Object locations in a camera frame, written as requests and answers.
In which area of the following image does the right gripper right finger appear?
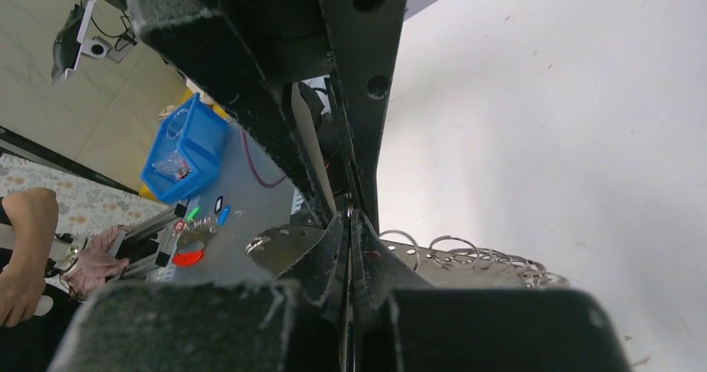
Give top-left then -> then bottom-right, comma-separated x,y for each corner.
351,210 -> 630,371

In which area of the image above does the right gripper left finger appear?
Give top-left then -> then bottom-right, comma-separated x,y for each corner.
50,214 -> 346,371

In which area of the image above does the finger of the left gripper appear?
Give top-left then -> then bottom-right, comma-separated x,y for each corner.
319,0 -> 408,229
127,0 -> 336,226

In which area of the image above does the keyring with keys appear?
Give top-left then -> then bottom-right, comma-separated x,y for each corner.
245,225 -> 570,289

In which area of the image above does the operator forearm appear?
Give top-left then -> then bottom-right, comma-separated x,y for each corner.
2,188 -> 58,277

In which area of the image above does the operator hand in background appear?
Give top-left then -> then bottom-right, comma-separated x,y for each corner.
1,264 -> 46,327

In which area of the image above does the blue plastic bin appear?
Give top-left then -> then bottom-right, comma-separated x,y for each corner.
141,93 -> 229,204

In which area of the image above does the red emergency button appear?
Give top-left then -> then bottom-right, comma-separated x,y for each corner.
172,241 -> 204,268

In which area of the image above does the overhead camera on stand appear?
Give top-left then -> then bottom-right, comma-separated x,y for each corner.
50,0 -> 138,87

